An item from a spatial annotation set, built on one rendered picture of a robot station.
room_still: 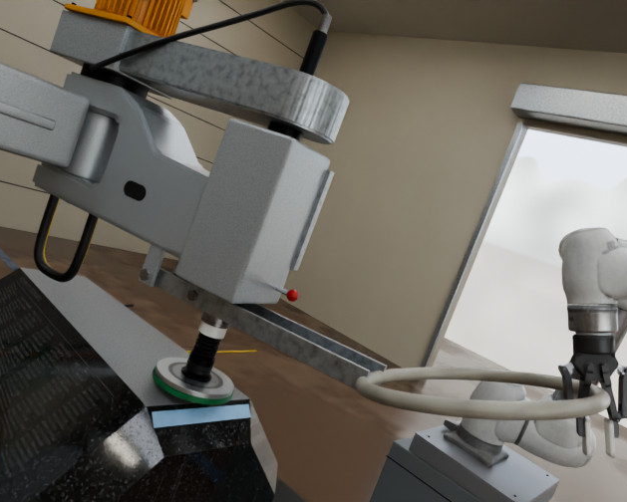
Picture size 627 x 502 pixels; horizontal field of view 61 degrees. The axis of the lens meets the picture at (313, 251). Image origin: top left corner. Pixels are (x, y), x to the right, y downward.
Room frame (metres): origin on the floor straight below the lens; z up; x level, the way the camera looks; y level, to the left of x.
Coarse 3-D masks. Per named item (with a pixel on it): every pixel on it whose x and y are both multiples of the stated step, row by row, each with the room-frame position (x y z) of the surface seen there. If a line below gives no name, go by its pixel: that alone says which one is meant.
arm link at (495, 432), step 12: (480, 384) 1.79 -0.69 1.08; (492, 384) 1.75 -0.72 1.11; (504, 384) 1.74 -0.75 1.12; (516, 384) 1.75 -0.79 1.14; (480, 396) 1.76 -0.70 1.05; (492, 396) 1.73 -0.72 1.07; (504, 396) 1.72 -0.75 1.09; (516, 396) 1.72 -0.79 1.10; (468, 420) 1.77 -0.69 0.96; (480, 420) 1.73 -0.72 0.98; (492, 420) 1.72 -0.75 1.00; (504, 420) 1.71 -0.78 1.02; (516, 420) 1.70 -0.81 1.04; (480, 432) 1.73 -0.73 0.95; (492, 432) 1.72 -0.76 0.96; (504, 432) 1.71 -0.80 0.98; (516, 432) 1.70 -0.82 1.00; (492, 444) 1.73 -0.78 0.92
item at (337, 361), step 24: (168, 288) 1.39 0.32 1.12; (192, 288) 1.36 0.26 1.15; (216, 312) 1.31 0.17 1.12; (240, 312) 1.28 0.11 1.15; (264, 312) 1.38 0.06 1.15; (264, 336) 1.24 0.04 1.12; (288, 336) 1.22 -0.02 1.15; (312, 336) 1.31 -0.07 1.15; (312, 360) 1.18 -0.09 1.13; (336, 360) 1.16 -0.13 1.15; (360, 360) 1.25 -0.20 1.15
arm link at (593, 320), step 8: (568, 312) 1.08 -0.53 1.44; (576, 312) 1.06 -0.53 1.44; (584, 312) 1.04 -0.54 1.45; (592, 312) 1.04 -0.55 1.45; (600, 312) 1.03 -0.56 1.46; (608, 312) 1.03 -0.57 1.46; (616, 312) 1.05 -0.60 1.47; (568, 320) 1.09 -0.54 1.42; (576, 320) 1.05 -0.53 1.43; (584, 320) 1.04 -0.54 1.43; (592, 320) 1.03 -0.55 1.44; (600, 320) 1.03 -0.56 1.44; (608, 320) 1.03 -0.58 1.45; (616, 320) 1.04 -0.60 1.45; (568, 328) 1.09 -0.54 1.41; (576, 328) 1.05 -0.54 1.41; (584, 328) 1.04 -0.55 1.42; (592, 328) 1.03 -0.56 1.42; (600, 328) 1.03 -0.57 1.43; (608, 328) 1.03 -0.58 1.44; (616, 328) 1.04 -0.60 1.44
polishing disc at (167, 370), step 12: (168, 360) 1.42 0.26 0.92; (180, 360) 1.45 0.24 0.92; (156, 372) 1.33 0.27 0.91; (168, 372) 1.34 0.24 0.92; (216, 372) 1.46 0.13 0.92; (168, 384) 1.29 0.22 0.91; (180, 384) 1.29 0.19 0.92; (192, 384) 1.31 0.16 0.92; (204, 384) 1.34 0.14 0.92; (216, 384) 1.37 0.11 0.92; (228, 384) 1.40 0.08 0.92; (204, 396) 1.29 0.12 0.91; (216, 396) 1.31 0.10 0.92
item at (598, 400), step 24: (360, 384) 1.04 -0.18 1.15; (528, 384) 1.23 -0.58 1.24; (552, 384) 1.17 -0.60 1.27; (576, 384) 1.11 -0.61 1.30; (408, 408) 0.91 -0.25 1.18; (432, 408) 0.88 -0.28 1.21; (456, 408) 0.86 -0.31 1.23; (480, 408) 0.85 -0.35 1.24; (504, 408) 0.85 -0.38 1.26; (528, 408) 0.85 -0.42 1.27; (552, 408) 0.85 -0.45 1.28; (576, 408) 0.87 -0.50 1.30; (600, 408) 0.91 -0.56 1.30
